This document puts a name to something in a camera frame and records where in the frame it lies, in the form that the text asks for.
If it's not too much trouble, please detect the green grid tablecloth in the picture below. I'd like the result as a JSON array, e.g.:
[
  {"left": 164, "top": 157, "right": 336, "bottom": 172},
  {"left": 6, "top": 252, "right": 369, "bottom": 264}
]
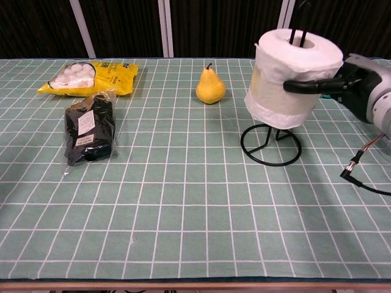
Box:
[{"left": 0, "top": 57, "right": 391, "bottom": 280}]

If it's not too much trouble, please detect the white paper towel roll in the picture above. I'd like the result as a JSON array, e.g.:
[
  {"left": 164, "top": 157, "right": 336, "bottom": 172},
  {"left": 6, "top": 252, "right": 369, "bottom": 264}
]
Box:
[{"left": 243, "top": 29, "right": 345, "bottom": 131}]

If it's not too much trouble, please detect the black wire roll holder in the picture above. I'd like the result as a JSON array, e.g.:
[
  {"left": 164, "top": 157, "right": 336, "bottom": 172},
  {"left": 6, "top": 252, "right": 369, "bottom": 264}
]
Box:
[{"left": 240, "top": 0, "right": 311, "bottom": 167}]

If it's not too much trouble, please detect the black grey right robot hand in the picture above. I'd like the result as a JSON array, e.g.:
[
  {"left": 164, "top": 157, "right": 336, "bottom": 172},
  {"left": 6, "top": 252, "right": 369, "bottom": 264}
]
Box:
[{"left": 283, "top": 53, "right": 386, "bottom": 123}]

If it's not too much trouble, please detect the black item in clear bag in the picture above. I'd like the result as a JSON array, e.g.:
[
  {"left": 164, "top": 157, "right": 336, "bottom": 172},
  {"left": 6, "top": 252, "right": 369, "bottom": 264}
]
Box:
[{"left": 62, "top": 89, "right": 119, "bottom": 176}]

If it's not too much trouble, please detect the yellow bag of cotton balls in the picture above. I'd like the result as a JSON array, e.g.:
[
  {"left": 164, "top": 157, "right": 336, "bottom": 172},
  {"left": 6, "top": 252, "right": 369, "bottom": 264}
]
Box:
[{"left": 36, "top": 60, "right": 139, "bottom": 98}]

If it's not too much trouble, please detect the white frame post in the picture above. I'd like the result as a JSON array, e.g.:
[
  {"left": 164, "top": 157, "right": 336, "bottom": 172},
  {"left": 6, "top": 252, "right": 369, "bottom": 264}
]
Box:
[
  {"left": 68, "top": 0, "right": 97, "bottom": 59},
  {"left": 156, "top": 0, "right": 169, "bottom": 58},
  {"left": 279, "top": 0, "right": 299, "bottom": 32},
  {"left": 163, "top": 0, "right": 175, "bottom": 58}
]

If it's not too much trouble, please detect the yellow pear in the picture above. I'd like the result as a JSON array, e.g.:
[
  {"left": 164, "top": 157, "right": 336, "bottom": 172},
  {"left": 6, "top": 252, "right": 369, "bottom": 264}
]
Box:
[{"left": 195, "top": 63, "right": 227, "bottom": 106}]

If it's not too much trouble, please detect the black cable with metal connector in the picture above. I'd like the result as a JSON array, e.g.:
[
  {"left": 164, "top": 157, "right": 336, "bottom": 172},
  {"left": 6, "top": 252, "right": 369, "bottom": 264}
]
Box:
[{"left": 340, "top": 132, "right": 391, "bottom": 197}]

